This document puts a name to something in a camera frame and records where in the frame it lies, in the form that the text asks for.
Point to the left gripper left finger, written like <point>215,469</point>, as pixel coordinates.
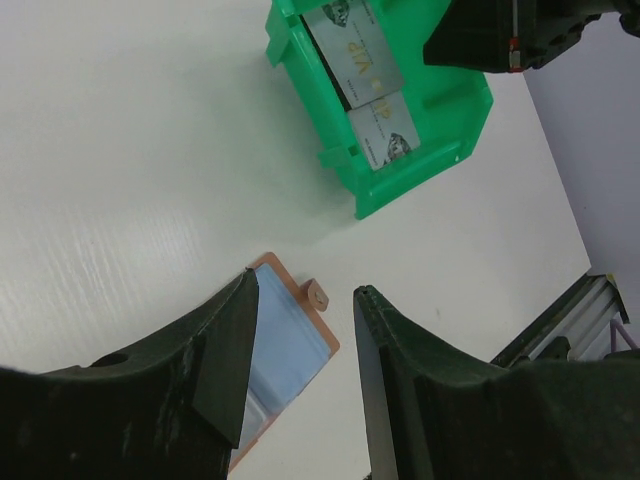
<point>169,406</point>

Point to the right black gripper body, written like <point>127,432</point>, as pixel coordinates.
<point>511,36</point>

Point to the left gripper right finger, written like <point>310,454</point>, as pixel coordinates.
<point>433,411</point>

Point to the credit card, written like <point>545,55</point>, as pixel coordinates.
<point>355,48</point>

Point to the tan leather card holder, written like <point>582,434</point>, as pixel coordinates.
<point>292,345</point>

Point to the green plastic bin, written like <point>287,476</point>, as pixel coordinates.
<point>449,106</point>

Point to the aluminium extrusion rail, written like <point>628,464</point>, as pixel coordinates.
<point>588,322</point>

